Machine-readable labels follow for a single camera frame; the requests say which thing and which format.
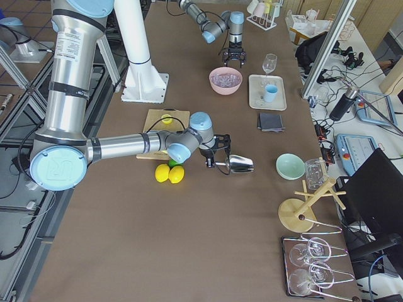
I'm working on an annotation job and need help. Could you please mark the half lemon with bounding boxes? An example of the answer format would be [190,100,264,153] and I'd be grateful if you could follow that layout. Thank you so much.
[161,114,173,125]

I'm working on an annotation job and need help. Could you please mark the black water bottle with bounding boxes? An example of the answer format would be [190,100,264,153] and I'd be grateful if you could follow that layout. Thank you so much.
[329,86,360,121]

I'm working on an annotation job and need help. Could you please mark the cream rabbit serving tray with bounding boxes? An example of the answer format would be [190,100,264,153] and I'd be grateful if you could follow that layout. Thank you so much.
[248,74,287,111]

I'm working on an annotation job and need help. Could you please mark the pink bowl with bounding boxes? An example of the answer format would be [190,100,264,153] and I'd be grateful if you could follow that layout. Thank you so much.
[208,67,242,95]

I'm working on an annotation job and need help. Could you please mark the wooden mug tree stand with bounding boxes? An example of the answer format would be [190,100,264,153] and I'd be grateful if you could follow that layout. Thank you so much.
[278,178,346,235]

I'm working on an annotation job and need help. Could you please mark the light blue plastic cup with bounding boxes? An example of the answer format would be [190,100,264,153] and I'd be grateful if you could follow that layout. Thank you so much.
[263,84,278,103]

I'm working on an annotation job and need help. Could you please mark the upper whole yellow lemon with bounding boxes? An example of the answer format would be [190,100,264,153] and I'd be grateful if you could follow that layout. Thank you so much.
[154,164,171,182]

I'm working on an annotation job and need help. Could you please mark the hanging wine glass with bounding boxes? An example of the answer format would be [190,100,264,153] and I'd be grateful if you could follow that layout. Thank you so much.
[288,261,356,296]
[289,237,348,267]

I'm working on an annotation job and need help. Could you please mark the black monitor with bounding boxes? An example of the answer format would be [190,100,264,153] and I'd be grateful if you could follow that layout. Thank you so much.
[341,148,402,274]

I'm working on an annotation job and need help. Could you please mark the green lime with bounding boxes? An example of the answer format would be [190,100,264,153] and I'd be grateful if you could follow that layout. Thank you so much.
[168,159,179,168]

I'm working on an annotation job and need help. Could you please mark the pale green bowl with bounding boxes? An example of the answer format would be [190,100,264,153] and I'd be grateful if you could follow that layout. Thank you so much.
[276,154,305,180]

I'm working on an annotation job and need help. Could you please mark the whole yellow lemon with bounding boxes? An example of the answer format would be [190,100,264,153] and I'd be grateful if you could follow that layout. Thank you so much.
[168,165,184,184]
[154,164,171,182]

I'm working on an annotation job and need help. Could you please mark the black backpack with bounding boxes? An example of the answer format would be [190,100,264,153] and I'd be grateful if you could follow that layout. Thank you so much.
[295,31,341,76]

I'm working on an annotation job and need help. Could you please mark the stainless steel ice scoop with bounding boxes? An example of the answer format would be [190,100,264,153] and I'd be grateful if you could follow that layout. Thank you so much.
[215,154,254,175]

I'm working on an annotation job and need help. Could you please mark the black glass holder tray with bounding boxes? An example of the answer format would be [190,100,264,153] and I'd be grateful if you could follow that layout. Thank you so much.
[281,237,324,301]

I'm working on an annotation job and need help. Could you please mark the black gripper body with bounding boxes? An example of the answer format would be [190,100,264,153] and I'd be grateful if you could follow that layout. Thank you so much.
[222,42,246,60]
[199,134,230,157]

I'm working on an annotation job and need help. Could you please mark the bamboo cutting board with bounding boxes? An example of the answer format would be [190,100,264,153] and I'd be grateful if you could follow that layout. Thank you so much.
[136,109,190,161]

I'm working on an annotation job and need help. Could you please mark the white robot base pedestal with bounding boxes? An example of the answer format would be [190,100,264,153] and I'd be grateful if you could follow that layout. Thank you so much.
[114,1,169,104]

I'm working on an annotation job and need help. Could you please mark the lower whole yellow lemon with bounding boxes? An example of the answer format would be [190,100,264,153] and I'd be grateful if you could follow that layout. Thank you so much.
[168,165,184,184]

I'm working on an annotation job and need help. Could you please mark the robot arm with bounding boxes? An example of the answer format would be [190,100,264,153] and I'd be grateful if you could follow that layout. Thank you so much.
[30,1,219,191]
[178,1,246,67]

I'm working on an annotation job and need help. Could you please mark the hanging wine glass upper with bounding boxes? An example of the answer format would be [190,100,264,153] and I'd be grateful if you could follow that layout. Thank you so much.
[289,237,348,267]

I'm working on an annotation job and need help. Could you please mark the white wire cup rack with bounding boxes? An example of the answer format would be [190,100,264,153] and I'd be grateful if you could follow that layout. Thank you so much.
[246,14,277,31]

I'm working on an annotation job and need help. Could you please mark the pink plastic cup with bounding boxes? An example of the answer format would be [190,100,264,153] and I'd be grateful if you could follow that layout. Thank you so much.
[253,2,266,18]

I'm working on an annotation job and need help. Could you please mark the hanging wine glass lower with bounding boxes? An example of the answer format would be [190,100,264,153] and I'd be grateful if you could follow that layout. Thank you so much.
[288,261,356,296]

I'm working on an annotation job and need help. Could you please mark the folded grey cloth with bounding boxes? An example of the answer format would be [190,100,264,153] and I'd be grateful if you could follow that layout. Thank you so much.
[257,113,285,132]

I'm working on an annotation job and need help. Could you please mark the blue teach pendant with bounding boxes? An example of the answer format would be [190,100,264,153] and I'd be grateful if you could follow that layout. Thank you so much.
[335,134,377,176]
[355,90,398,128]

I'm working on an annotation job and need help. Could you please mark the clear wine glass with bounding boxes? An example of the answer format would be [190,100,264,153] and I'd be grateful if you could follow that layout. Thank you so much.
[260,53,278,88]

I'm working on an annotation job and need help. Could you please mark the clear ice cubes pile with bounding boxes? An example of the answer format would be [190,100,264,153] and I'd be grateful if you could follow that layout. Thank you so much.
[210,73,241,88]

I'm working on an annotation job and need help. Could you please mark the clear glass mug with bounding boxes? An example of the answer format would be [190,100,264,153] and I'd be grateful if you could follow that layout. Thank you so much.
[305,157,328,190]

